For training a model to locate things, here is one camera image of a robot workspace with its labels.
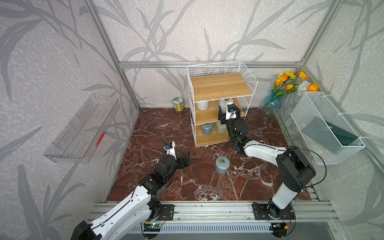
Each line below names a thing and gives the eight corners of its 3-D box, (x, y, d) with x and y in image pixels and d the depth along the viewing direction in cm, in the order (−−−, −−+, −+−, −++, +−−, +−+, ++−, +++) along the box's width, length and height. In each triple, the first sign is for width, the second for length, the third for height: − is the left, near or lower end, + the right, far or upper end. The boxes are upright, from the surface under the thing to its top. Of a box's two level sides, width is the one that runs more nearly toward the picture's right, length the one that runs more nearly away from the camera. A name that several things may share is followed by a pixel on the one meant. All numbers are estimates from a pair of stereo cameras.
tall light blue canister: (215, 174, 88) (216, 168, 81) (214, 163, 93) (216, 156, 85) (228, 174, 88) (230, 168, 81) (226, 163, 93) (229, 156, 86)
